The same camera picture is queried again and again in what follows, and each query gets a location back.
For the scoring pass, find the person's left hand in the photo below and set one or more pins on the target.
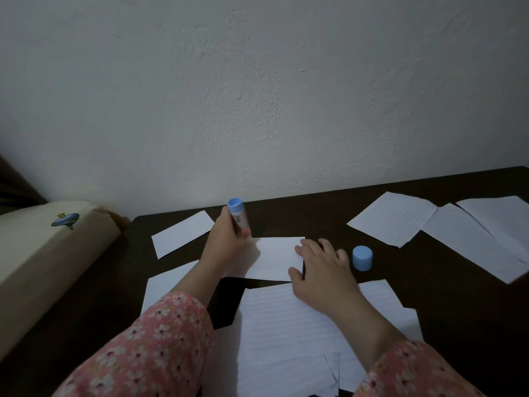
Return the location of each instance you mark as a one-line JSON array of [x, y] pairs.
[[223, 248]]

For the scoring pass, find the person's right hand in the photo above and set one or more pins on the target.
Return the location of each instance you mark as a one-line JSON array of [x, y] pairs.
[[326, 281]]

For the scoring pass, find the white panda print glue stick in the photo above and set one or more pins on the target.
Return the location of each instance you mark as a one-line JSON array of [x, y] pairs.
[[237, 212]]

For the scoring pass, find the blue glue stick cap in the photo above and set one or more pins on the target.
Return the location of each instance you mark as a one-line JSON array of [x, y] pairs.
[[362, 258]]

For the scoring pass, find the white paper sheets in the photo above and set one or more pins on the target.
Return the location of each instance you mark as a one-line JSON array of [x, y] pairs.
[[182, 233]]

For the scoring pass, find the person's right forearm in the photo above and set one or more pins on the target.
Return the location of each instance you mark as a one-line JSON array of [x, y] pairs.
[[363, 326]]

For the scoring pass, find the person's left forearm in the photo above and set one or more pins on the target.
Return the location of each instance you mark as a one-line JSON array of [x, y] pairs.
[[165, 339]]

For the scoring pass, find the beige mattress with whale print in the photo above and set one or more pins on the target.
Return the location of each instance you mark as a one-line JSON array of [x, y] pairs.
[[41, 264]]

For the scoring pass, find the dark brown curtain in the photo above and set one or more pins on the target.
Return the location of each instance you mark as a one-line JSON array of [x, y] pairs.
[[16, 194]]

